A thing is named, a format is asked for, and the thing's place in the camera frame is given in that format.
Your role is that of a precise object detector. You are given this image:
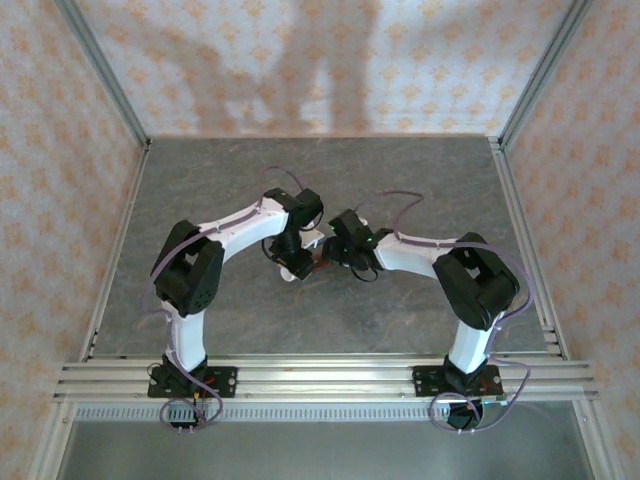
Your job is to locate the aluminium cross rail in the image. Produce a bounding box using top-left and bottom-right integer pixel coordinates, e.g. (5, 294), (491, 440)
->
(52, 352), (600, 403)

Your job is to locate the aluminium frame post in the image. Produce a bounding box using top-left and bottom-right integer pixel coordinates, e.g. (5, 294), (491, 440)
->
(53, 0), (153, 151)
(497, 0), (595, 151)

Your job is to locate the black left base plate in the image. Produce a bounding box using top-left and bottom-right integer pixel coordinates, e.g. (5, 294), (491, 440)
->
(148, 366), (239, 400)

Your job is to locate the aluminium frame leg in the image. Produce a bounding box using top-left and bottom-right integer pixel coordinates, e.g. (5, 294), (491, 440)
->
(571, 399), (615, 480)
(28, 399), (77, 480)

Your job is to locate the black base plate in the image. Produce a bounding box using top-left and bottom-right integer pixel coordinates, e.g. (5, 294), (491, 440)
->
(148, 366), (239, 400)
(413, 364), (503, 400)

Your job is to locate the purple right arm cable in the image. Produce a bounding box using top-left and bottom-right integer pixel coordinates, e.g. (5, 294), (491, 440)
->
(355, 191), (535, 435)

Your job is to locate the aluminium table side rail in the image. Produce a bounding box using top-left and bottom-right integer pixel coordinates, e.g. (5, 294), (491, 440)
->
(79, 142), (153, 362)
(489, 137), (572, 362)

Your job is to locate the slotted grey cable duct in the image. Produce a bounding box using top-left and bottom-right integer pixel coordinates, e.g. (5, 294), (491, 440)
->
(73, 403), (576, 424)

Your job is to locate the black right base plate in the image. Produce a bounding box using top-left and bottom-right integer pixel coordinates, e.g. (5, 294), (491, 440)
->
(413, 364), (503, 400)

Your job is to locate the thin black right gripper cable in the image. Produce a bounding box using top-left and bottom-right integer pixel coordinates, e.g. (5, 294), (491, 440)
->
(348, 258), (380, 285)

